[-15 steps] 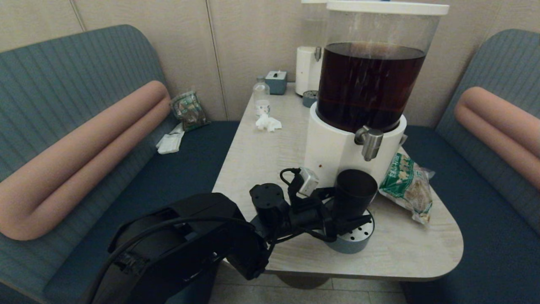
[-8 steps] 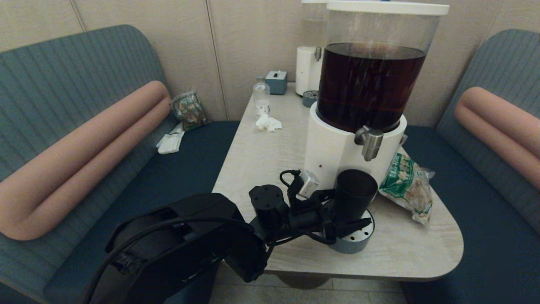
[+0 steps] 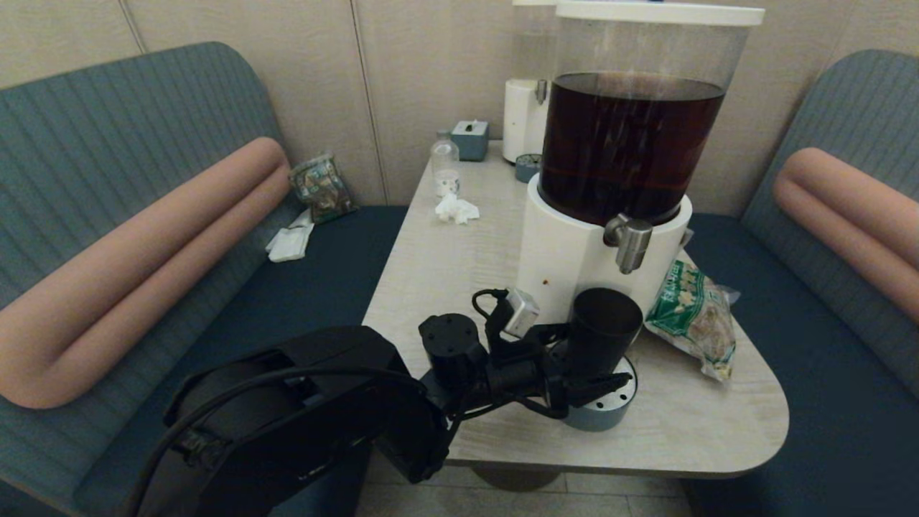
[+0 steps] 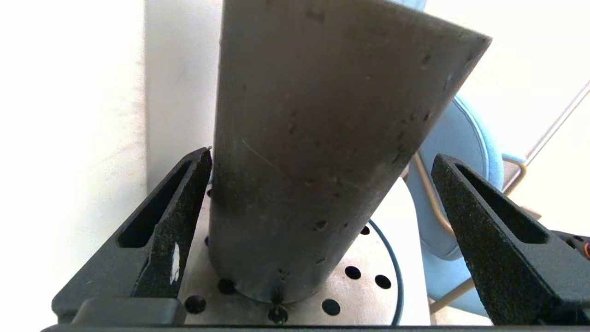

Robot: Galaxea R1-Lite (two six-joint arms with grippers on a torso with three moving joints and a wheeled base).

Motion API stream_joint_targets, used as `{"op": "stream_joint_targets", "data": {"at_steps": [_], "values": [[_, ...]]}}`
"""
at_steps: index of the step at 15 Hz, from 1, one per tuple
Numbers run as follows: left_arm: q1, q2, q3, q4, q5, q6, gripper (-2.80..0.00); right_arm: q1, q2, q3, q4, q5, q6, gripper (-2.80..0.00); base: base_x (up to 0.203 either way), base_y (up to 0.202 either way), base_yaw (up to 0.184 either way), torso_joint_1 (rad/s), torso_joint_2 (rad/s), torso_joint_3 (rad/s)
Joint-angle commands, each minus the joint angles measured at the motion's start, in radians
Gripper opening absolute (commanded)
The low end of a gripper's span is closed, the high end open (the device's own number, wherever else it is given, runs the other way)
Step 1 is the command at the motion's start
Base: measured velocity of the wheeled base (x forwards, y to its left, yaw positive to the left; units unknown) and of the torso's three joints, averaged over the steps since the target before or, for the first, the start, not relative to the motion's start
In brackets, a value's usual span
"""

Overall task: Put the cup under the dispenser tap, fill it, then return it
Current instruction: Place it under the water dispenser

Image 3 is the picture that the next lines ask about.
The pink bolster cushion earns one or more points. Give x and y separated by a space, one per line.
143 251
847 208

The clear green-print grain snack bag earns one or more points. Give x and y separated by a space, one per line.
693 323

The crumpled white tissue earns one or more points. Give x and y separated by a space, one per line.
456 209

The clear plastic bottle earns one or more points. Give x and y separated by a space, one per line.
445 161

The small white clear drink dispenser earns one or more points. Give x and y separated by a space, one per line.
523 122

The crumpled clear snack bag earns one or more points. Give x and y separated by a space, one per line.
323 187

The silver metal dispenser tap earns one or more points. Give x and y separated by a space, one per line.
632 244

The round blue-grey perforated drip tray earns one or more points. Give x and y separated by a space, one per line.
610 413

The large white dark-tea drink dispenser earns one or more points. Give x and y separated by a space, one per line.
567 244

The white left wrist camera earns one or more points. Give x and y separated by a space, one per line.
523 314

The teal booth bench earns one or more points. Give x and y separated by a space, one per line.
826 431
108 108

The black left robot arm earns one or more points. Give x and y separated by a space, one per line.
323 431

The round table pedestal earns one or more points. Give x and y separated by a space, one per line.
517 477

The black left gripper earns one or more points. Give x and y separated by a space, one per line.
524 370

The blue-grey tissue box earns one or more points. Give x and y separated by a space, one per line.
470 142

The white napkin packet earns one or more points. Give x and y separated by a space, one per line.
287 240

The small blue-grey drip tray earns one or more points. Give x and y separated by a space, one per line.
528 169

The dark tumbler cup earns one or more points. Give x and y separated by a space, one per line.
607 330

